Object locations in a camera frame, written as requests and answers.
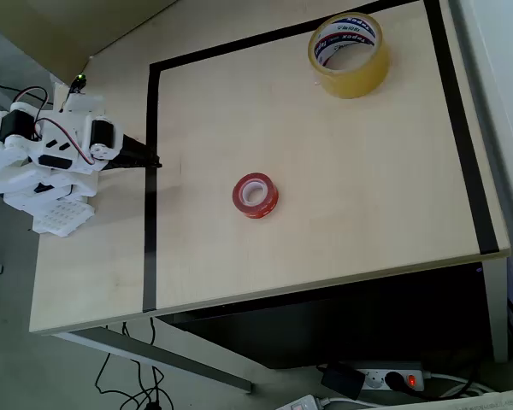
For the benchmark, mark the white gripper with servos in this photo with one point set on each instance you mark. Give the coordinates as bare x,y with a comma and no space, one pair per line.
119,150

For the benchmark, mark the red tape roll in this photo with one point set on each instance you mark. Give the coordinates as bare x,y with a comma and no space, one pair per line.
256,196

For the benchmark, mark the long black tape strip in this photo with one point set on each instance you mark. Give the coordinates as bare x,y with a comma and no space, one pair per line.
150,222
461,141
256,40

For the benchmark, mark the large yellow tape roll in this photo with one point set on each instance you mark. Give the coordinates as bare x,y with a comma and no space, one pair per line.
359,79

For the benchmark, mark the grey metal table leg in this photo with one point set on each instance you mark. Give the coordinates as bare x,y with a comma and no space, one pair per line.
162,354
499,307

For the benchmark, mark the black panel under table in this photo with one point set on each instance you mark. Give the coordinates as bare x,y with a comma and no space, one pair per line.
325,324

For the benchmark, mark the white power strip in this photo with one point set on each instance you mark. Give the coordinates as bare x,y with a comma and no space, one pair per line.
301,403

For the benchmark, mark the black power adapter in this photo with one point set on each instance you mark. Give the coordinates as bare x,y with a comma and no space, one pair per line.
342,380

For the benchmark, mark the black round plug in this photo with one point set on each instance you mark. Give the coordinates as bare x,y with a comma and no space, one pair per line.
394,380

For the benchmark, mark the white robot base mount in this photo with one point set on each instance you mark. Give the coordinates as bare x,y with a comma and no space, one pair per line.
62,215

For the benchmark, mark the grey power strip red switch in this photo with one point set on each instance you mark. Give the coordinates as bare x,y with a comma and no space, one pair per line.
376,378

